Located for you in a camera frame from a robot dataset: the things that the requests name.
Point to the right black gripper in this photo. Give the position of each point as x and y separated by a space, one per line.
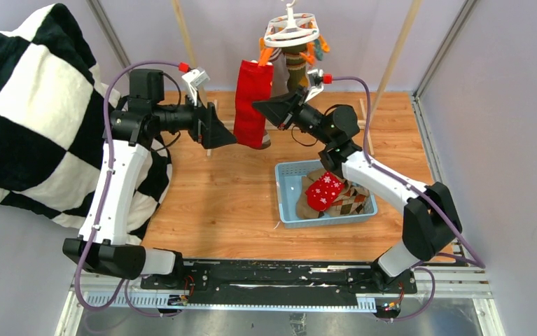
283 111

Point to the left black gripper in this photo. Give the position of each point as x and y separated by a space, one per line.
206 129

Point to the light blue plastic basket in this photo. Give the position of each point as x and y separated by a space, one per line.
289 177

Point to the red patterned sock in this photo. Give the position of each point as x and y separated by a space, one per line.
321 197

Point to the tan brown sock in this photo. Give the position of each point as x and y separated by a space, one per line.
321 176
303 209

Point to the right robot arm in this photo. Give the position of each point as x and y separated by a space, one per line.
430 219

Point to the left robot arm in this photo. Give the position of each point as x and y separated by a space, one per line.
101 246

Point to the white round clip hanger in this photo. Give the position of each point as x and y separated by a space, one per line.
291 29

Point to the brown striped sock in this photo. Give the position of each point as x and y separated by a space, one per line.
265 141

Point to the grey sock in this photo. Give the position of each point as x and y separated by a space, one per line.
280 73

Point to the green striped sock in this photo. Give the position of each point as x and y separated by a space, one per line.
296 66

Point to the orange clothes peg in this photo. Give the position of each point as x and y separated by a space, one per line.
315 52
265 54

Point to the black white checkered blanket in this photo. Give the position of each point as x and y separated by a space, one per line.
51 117

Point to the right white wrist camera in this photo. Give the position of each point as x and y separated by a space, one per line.
316 83

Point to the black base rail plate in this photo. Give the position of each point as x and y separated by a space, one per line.
280 283

